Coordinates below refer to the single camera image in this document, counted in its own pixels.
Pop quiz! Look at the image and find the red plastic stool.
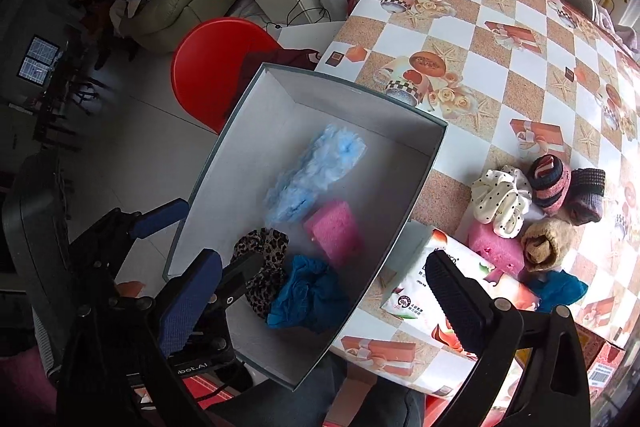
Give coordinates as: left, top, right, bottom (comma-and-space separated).
169, 17, 281, 134

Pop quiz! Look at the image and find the leopard print scrunchie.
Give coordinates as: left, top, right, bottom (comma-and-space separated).
231, 228, 288, 321

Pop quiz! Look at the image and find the beige sofa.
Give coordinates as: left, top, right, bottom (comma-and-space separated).
119, 0, 236, 54

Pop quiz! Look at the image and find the purple black knitted hat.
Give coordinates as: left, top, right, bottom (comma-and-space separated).
564, 168, 605, 227

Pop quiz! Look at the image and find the teal blue scrunchie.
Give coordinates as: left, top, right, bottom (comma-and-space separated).
526, 270, 588, 313

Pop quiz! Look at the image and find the red patterned cardboard box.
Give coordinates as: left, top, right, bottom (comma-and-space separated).
575, 324, 625, 403

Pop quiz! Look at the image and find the beige rolled sock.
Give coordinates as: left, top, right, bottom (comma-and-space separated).
521, 217, 577, 272

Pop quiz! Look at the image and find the grey cardboard box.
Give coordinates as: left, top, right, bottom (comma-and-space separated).
162, 62, 448, 391

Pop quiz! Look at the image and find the light blue fluffy duster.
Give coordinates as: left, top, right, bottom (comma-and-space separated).
264, 124, 367, 227

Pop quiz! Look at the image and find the checkered starfish tablecloth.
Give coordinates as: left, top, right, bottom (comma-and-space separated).
318, 0, 639, 393

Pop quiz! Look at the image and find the blue cloth in box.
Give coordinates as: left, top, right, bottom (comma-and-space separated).
266, 255, 350, 334

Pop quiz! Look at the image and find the floral tissue pack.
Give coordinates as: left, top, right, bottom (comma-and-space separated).
381, 221, 538, 360

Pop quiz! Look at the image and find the pink navy sock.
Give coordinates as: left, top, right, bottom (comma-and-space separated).
526, 154, 572, 216

